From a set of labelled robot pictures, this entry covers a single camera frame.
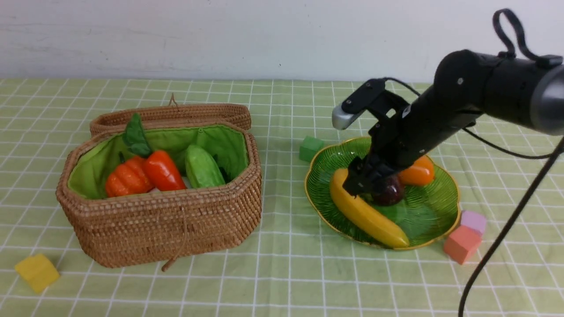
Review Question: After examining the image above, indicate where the green foam cube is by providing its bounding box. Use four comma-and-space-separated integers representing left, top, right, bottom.
298, 135, 325, 162

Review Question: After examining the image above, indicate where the yellow foam cube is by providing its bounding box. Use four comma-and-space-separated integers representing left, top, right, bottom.
15, 254, 60, 294

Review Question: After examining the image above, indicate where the orange toy pumpkin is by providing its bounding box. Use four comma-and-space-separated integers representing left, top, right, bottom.
105, 152, 155, 197

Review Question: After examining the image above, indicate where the black right camera cable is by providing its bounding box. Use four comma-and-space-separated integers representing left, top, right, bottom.
383, 8, 564, 317

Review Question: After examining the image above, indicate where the orange toy mango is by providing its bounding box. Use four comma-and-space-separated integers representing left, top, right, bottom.
397, 156, 435, 187

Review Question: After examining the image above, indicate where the pink foam cube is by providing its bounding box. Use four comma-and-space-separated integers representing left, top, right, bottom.
460, 210, 487, 236

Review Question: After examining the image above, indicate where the green glass leaf plate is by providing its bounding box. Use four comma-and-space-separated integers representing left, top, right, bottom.
304, 136, 461, 250

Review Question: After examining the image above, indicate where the red toy carrot with leaves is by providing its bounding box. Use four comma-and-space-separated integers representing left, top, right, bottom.
122, 113, 187, 192

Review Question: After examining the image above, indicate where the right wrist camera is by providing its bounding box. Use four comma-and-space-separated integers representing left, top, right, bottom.
332, 77, 409, 130

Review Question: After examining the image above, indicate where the salmon foam cube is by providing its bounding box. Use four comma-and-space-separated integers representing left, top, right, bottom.
443, 225, 482, 265

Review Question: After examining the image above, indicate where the yellow toy banana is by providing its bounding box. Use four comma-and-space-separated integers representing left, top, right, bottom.
330, 168, 410, 248

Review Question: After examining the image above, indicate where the green checkered tablecloth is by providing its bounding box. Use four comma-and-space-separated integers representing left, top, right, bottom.
0, 78, 544, 317

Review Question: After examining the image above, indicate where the woven rattan basket lid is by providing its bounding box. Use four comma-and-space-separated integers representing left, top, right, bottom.
90, 94, 252, 136

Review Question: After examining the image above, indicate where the woven rattan basket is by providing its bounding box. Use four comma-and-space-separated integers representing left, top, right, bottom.
55, 121, 263, 271

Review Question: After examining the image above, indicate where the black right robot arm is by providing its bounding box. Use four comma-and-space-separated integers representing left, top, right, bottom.
333, 50, 564, 196

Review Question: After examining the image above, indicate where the green toy cucumber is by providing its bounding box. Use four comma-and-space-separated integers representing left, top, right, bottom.
185, 144, 226, 188

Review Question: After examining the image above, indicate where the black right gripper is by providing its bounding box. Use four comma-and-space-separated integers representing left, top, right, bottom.
342, 112, 403, 197

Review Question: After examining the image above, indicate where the dark purple toy mangosteen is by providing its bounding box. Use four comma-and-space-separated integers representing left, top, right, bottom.
371, 175, 405, 206

